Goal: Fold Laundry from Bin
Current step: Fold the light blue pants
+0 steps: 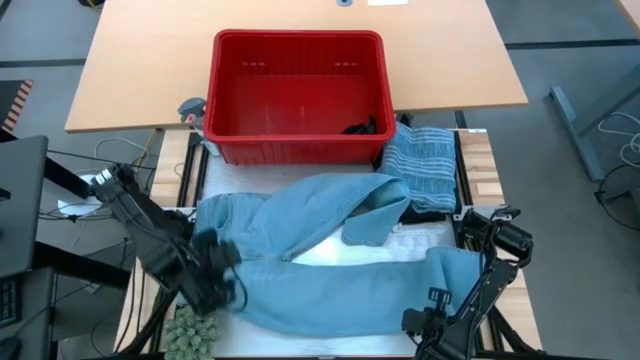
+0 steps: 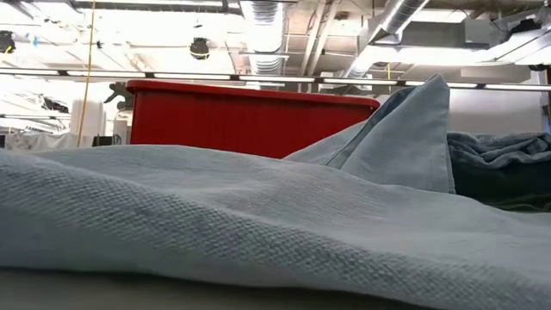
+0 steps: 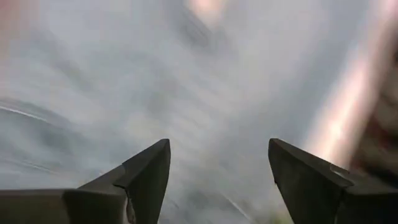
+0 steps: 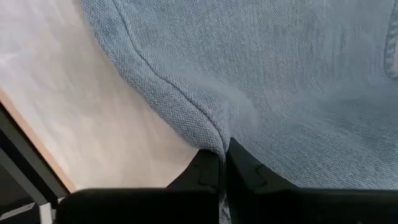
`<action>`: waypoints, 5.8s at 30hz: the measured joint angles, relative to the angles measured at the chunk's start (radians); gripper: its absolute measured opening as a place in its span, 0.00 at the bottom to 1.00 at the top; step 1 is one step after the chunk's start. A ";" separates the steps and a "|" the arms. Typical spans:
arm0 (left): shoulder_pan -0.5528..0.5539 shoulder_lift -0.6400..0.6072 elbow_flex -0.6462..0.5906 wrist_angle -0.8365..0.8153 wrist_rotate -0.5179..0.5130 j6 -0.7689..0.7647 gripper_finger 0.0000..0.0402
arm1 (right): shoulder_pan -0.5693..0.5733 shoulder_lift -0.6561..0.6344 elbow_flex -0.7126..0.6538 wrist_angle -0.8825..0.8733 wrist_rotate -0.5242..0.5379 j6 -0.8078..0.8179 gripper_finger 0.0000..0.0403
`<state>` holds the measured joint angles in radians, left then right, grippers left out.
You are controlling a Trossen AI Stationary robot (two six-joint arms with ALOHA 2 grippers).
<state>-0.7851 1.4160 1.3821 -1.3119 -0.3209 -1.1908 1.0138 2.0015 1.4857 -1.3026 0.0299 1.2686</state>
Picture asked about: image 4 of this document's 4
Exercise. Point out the black aluminium frame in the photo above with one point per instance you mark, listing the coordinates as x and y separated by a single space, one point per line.
25 161

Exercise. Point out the light blue garment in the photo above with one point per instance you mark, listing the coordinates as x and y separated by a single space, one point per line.
280 77

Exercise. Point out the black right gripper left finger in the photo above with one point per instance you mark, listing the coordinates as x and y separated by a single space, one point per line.
140 207

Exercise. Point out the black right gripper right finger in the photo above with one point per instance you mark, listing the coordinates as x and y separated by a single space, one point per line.
295 207

